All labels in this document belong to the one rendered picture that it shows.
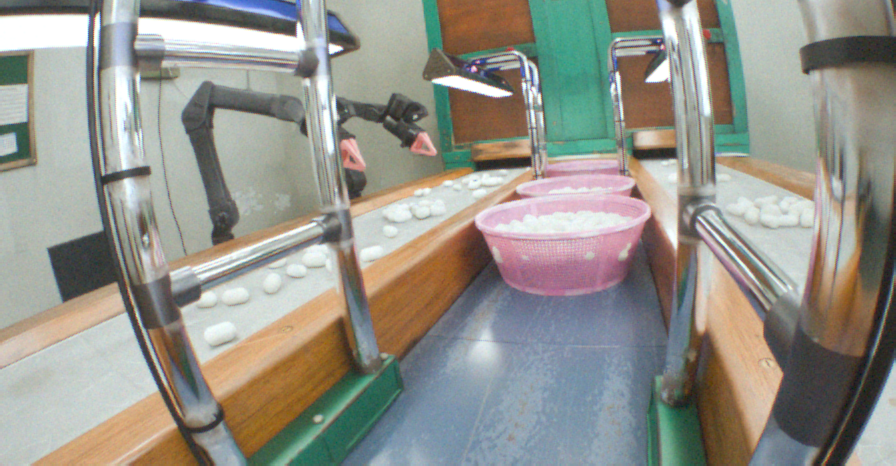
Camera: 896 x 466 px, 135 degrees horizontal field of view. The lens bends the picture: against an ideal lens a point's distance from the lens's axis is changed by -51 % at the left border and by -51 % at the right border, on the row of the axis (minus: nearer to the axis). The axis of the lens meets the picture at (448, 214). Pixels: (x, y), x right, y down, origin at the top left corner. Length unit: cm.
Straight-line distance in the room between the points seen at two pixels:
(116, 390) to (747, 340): 46
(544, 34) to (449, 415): 150
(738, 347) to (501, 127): 150
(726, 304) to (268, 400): 32
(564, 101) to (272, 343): 146
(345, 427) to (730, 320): 28
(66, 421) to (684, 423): 44
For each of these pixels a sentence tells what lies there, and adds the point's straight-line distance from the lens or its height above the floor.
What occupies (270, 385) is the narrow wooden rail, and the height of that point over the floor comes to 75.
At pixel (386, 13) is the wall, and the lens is 285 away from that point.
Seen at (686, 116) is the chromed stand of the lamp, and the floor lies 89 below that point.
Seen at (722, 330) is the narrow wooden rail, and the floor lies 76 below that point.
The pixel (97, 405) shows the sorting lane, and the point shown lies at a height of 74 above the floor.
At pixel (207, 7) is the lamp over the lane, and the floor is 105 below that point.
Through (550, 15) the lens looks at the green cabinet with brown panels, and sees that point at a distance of 167.
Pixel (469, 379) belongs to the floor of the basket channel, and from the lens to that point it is 36.
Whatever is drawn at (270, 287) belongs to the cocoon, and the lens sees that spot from 48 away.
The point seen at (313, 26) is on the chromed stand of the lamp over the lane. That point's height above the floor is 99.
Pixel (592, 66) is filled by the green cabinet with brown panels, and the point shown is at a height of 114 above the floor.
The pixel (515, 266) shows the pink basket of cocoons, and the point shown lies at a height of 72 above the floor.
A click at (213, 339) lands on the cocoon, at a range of 38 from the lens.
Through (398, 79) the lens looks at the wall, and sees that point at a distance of 270.
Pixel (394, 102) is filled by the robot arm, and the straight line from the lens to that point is 124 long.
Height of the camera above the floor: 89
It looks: 11 degrees down
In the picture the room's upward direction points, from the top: 7 degrees counter-clockwise
